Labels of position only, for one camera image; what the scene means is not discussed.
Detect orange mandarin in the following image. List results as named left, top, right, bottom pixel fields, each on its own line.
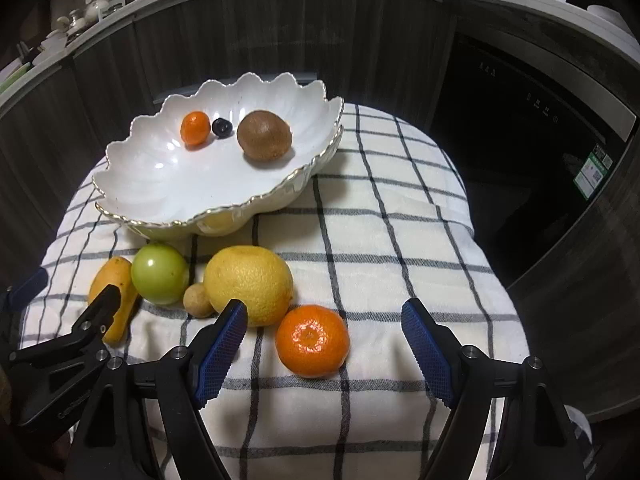
left=274, top=304, right=350, bottom=378

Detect brown kiwi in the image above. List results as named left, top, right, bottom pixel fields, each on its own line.
left=236, top=110, right=293, bottom=162

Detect white teapot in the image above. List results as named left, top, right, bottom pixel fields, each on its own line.
left=85, top=0, right=110, bottom=24

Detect dark plum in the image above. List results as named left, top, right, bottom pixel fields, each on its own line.
left=212, top=117, right=233, bottom=139

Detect yellow mango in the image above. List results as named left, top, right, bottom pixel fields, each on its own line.
left=87, top=257, right=139, bottom=348

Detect tan longan near apple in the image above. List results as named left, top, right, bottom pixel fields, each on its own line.
left=182, top=283, right=215, bottom=318

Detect white scalloped ceramic bowl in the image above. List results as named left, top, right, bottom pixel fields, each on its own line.
left=92, top=73, right=344, bottom=240

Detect white black checked cloth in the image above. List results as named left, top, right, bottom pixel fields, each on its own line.
left=16, top=102, right=597, bottom=480

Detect green apple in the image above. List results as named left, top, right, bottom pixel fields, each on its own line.
left=131, top=243, right=189, bottom=306

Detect green energy label sticker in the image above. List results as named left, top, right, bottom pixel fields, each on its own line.
left=574, top=144, right=614, bottom=200

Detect small orange kumquat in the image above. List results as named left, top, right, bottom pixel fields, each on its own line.
left=180, top=110, right=210, bottom=148

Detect white plate on counter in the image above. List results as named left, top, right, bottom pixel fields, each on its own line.
left=587, top=4, right=634, bottom=35

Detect large yellow lemon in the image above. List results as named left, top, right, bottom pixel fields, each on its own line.
left=203, top=245, right=294, bottom=327

